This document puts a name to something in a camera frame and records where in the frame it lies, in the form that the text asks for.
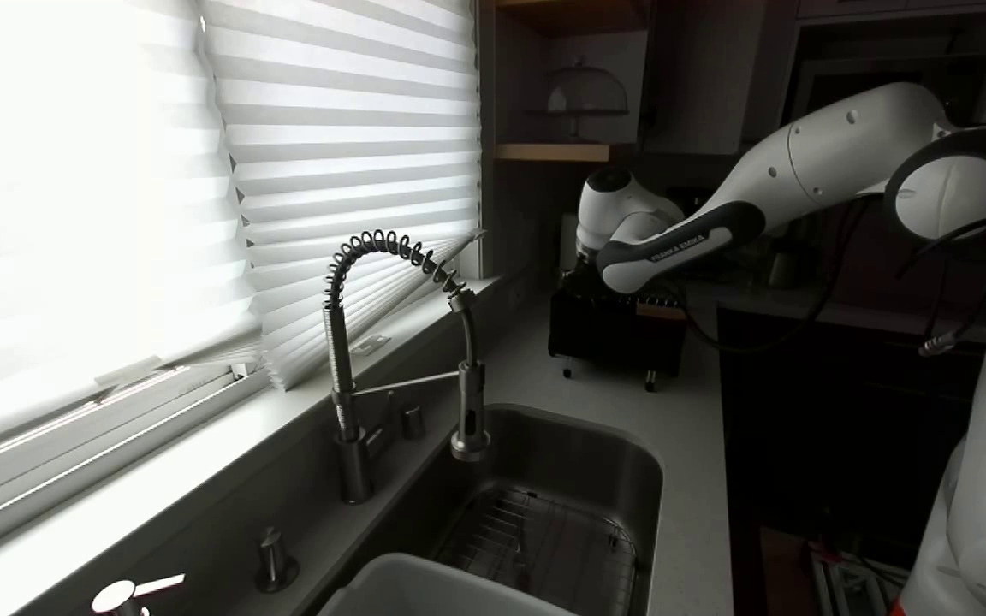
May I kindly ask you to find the wooden wall shelf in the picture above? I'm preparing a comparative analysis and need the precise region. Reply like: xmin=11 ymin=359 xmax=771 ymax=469
xmin=489 ymin=141 xmax=615 ymax=164

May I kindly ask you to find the chrome soap dispenser pump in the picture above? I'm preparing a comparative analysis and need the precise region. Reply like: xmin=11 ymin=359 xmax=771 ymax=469
xmin=254 ymin=524 xmax=303 ymax=596

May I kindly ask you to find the wire dome cover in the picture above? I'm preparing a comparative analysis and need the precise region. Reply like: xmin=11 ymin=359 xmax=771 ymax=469
xmin=524 ymin=61 xmax=634 ymax=124

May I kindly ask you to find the white plastic wash tub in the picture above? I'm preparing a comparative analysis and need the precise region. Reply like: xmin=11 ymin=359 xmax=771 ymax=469
xmin=319 ymin=550 xmax=574 ymax=616

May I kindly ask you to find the black wire dish rack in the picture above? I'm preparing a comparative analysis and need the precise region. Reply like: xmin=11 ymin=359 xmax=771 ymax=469
xmin=545 ymin=262 xmax=693 ymax=393

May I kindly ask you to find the chrome spring kitchen faucet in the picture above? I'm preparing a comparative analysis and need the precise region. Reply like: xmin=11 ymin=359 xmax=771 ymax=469
xmin=323 ymin=224 xmax=494 ymax=505

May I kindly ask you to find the stainless steel sink basin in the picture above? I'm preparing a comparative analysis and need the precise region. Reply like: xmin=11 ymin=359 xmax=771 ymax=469
xmin=319 ymin=402 xmax=667 ymax=616

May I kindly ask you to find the white chrome tap handle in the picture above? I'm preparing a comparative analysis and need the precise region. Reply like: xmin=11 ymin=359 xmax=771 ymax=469
xmin=90 ymin=572 xmax=193 ymax=616

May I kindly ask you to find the wooden knife slot block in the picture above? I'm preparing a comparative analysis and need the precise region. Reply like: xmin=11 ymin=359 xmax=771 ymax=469
xmin=634 ymin=294 xmax=693 ymax=323

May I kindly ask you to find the wire sink bottom grid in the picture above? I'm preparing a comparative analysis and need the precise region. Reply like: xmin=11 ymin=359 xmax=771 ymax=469
xmin=434 ymin=474 xmax=643 ymax=616

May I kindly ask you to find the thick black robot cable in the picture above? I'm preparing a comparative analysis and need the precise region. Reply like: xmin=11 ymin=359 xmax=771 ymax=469
xmin=675 ymin=192 xmax=986 ymax=361

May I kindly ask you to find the white pleated window blind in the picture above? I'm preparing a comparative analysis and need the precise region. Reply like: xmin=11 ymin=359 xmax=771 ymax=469
xmin=197 ymin=0 xmax=488 ymax=390
xmin=0 ymin=0 xmax=265 ymax=459

